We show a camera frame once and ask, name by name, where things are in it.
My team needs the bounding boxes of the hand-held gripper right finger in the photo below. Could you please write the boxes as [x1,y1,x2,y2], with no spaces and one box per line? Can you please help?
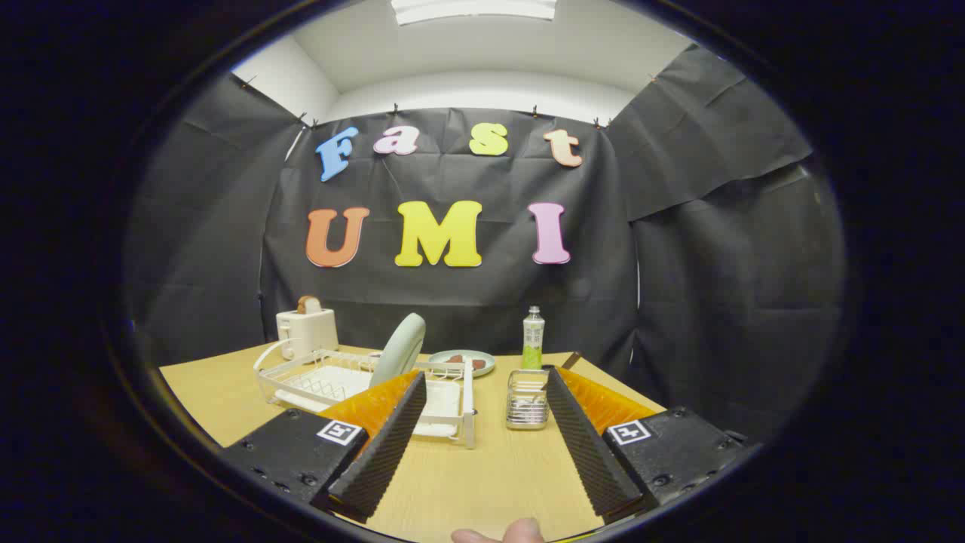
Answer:
[544,366,747,525]

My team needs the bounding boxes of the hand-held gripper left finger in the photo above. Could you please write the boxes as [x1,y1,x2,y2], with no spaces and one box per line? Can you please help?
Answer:
[222,370,428,525]

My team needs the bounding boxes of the metal wire basket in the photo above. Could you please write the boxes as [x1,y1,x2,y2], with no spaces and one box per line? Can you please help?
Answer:
[505,368,551,431]

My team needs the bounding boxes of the white wire dish rack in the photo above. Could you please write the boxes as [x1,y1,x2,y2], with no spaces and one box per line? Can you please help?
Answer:
[253,343,477,449]

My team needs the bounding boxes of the white rack drain tray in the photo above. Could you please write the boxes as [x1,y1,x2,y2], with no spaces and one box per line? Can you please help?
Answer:
[275,366,462,438]

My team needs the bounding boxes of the pale green food plate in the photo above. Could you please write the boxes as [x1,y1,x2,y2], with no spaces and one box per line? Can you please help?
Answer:
[427,349,496,378]

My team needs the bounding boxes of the green tea bottle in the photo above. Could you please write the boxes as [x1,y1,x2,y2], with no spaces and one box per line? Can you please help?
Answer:
[522,305,546,370]

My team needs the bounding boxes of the white toaster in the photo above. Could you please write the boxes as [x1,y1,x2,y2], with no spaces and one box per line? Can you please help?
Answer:
[276,308,339,361]

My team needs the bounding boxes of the black backdrop cloth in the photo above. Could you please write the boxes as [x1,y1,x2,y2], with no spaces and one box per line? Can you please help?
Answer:
[124,45,845,446]

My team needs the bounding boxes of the ceiling light panel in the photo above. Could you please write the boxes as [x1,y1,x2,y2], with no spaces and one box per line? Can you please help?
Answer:
[391,0,557,26]

